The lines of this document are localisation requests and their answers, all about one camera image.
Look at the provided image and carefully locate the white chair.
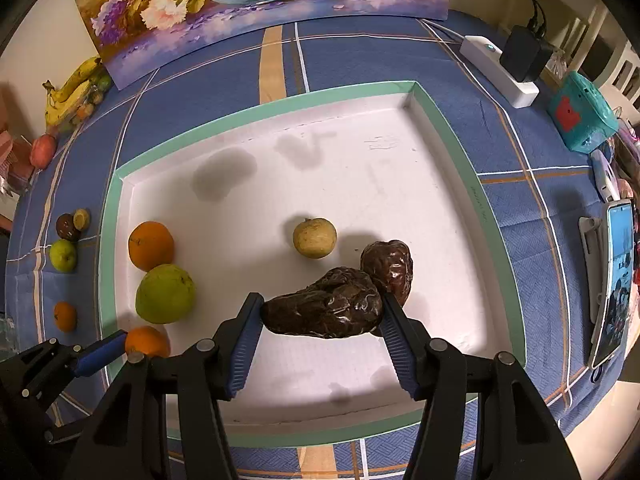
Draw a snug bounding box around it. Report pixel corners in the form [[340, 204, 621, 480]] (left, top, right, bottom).
[[547, 2, 640, 111]]

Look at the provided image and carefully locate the yellow banana bunch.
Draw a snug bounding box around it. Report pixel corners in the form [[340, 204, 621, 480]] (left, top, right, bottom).
[[42, 56, 103, 128]]

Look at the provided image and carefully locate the white power strip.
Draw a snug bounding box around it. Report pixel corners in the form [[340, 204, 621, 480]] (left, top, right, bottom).
[[459, 35, 541, 109]]

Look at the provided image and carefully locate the clear plastic bottle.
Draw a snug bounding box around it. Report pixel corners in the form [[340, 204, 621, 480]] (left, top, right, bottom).
[[0, 312, 18, 358]]

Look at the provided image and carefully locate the white tray with green rim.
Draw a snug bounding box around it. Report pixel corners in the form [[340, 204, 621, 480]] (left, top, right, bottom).
[[97, 80, 528, 448]]

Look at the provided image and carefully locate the orange tangerine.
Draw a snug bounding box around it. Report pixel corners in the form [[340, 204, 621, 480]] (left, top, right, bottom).
[[125, 326, 171, 359], [128, 221, 176, 272], [54, 301, 78, 332]]

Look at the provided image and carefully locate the small white device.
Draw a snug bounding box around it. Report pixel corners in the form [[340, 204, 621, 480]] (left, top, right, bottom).
[[590, 149, 622, 204]]

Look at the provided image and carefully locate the pile of small trinkets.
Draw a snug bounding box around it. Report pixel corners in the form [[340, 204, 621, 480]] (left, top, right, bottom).
[[615, 120, 640, 286]]

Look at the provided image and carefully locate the flower painting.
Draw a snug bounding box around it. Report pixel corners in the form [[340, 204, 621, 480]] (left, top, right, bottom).
[[67, 0, 451, 92]]

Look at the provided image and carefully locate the red apple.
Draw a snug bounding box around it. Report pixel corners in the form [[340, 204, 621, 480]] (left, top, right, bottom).
[[29, 134, 58, 170]]

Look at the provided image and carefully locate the teal box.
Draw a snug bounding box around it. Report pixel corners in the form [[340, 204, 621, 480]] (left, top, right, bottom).
[[546, 71, 621, 153]]

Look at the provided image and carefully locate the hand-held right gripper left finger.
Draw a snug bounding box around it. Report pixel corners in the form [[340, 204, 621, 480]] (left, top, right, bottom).
[[62, 292, 266, 480]]

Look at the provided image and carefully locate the smartphone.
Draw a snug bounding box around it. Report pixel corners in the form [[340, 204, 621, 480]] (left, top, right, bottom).
[[587, 199, 637, 370]]

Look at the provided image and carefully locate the black charger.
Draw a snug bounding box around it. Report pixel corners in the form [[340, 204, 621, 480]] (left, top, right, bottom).
[[500, 25, 555, 83]]

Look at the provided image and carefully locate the pink wrapped bouquet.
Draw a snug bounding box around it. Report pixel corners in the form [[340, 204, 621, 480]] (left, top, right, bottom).
[[0, 130, 36, 196]]

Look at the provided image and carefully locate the grey phone stand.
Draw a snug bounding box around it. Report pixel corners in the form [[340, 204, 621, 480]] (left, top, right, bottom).
[[578, 216, 608, 326]]

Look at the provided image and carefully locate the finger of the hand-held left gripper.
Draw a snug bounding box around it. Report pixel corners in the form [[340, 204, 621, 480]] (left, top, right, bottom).
[[17, 330, 128, 402], [42, 400, 108, 446]]

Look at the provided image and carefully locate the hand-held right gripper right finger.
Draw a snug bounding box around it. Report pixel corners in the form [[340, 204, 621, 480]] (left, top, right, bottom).
[[379, 296, 581, 480]]

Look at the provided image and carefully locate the large dark brown date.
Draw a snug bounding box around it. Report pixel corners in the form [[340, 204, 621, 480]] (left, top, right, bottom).
[[260, 266, 385, 340]]

